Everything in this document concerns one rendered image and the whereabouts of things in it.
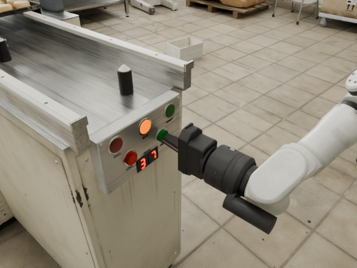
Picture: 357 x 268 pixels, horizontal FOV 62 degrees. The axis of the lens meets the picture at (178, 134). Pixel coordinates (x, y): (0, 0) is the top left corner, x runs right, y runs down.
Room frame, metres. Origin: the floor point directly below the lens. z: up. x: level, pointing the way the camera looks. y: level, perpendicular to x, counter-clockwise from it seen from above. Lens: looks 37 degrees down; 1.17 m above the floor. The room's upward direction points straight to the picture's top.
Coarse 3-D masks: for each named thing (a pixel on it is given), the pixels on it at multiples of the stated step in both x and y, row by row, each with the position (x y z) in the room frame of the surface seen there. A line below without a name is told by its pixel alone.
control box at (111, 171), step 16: (160, 96) 0.59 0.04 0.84; (176, 96) 0.59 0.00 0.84; (144, 112) 0.52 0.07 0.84; (160, 112) 0.55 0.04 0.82; (176, 112) 0.59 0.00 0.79; (112, 128) 0.46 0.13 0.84; (128, 128) 0.47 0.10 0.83; (160, 128) 0.54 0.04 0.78; (176, 128) 0.59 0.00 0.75; (96, 144) 0.42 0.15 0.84; (128, 144) 0.47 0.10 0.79; (144, 144) 0.50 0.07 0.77; (160, 144) 0.54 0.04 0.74; (96, 160) 0.42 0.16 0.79; (112, 160) 0.43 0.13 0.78; (96, 176) 0.43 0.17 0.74; (112, 176) 0.43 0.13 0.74; (128, 176) 0.46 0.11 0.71
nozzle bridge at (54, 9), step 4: (40, 0) 1.34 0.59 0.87; (44, 0) 1.32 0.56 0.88; (48, 0) 1.30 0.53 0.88; (52, 0) 1.28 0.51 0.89; (56, 0) 1.29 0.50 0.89; (60, 0) 1.30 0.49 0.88; (44, 4) 1.33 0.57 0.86; (48, 4) 1.31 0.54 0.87; (52, 4) 1.29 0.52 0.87; (56, 4) 1.28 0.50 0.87; (60, 4) 1.30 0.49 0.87; (44, 8) 1.33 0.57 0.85; (48, 8) 1.31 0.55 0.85; (52, 8) 1.29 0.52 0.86; (56, 8) 1.28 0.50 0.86; (60, 8) 1.29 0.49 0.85; (56, 12) 1.28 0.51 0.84
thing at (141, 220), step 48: (0, 48) 0.77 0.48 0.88; (48, 48) 0.88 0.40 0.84; (48, 96) 0.58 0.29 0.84; (96, 96) 0.58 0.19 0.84; (144, 96) 0.58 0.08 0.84; (0, 144) 0.63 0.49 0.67; (48, 144) 0.43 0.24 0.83; (48, 192) 0.49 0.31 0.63; (96, 192) 0.43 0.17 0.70; (144, 192) 0.53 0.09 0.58; (48, 240) 0.60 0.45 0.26; (96, 240) 0.41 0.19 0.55; (144, 240) 0.52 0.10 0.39
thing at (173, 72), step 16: (16, 16) 1.09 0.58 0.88; (32, 16) 1.01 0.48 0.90; (48, 16) 1.00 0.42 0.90; (48, 32) 0.96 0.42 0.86; (64, 32) 0.90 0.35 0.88; (80, 32) 0.85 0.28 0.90; (96, 32) 0.84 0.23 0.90; (80, 48) 0.86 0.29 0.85; (96, 48) 0.81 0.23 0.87; (112, 48) 0.76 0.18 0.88; (128, 48) 0.72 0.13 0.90; (144, 48) 0.72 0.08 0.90; (128, 64) 0.73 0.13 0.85; (144, 64) 0.69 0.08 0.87; (160, 64) 0.65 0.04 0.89; (176, 64) 0.62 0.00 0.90; (192, 64) 0.62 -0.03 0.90; (160, 80) 0.65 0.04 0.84; (176, 80) 0.62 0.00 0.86
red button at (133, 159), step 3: (129, 153) 0.46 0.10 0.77; (132, 153) 0.46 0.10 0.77; (135, 153) 0.47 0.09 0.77; (126, 156) 0.46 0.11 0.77; (129, 156) 0.46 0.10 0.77; (132, 156) 0.46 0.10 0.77; (135, 156) 0.47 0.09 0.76; (126, 159) 0.45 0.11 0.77; (129, 159) 0.45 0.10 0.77; (132, 159) 0.46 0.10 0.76; (135, 159) 0.47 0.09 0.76; (126, 162) 0.45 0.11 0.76; (129, 162) 0.45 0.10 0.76; (132, 162) 0.46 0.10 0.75
